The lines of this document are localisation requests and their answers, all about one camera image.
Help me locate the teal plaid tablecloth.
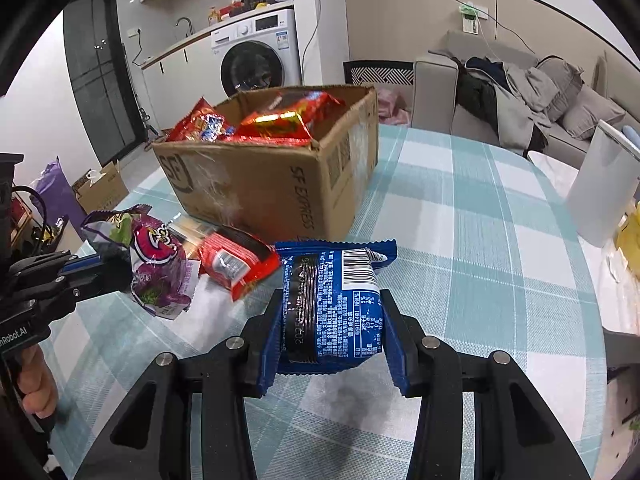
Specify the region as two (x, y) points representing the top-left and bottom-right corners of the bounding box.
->
(43, 126), (606, 479)

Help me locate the grey sofa pillow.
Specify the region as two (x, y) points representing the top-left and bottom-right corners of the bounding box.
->
(561, 86), (626, 141)

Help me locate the person's left hand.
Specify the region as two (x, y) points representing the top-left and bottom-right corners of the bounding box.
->
(17, 344), (58, 419)

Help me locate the white cylindrical appliance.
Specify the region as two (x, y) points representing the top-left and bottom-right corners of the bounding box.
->
(565, 120), (639, 247)

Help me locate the brown SF cardboard box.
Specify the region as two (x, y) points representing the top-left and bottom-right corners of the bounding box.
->
(153, 84), (378, 242)

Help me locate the clothes pile on sofa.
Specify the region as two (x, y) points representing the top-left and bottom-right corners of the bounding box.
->
(456, 56), (560, 155)

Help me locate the white wall socket strip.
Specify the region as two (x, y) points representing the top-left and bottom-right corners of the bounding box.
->
(459, 2), (489, 36)

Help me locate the black patterned chair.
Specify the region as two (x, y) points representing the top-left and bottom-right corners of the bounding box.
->
(343, 60), (414, 87)

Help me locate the red cone snack bag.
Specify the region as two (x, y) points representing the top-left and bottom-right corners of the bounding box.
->
(166, 96), (235, 142)

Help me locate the red chocolate pie packet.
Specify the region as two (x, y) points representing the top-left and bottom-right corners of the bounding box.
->
(226, 90), (345, 148)

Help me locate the small cardboard box on floor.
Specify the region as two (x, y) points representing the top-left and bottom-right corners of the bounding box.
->
(72, 162), (129, 214)

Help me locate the pink cloth on chair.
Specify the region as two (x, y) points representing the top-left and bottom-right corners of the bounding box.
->
(376, 86), (411, 126)

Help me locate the purple grey snack bag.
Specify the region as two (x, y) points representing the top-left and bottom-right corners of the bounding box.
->
(81, 204), (201, 321)

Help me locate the grey sofa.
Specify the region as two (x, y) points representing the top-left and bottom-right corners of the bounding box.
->
(411, 32), (639, 168)

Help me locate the small red snack packet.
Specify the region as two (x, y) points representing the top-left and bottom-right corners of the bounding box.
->
(198, 226), (280, 301)

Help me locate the yellow plastic bag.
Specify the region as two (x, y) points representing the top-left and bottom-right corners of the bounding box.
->
(615, 207), (640, 278)

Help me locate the white kitchen cabinet counter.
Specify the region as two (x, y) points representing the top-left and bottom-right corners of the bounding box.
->
(142, 0), (294, 130)

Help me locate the blue cookie packet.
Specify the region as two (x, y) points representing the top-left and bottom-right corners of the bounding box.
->
(276, 240), (397, 375)

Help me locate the clear cracker packet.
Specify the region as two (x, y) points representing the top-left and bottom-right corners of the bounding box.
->
(168, 214), (217, 260)

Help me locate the white washing machine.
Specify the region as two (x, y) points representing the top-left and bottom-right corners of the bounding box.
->
(210, 6), (302, 98)

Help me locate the purple bag on floor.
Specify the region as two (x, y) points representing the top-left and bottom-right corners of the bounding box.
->
(30, 157), (86, 238)

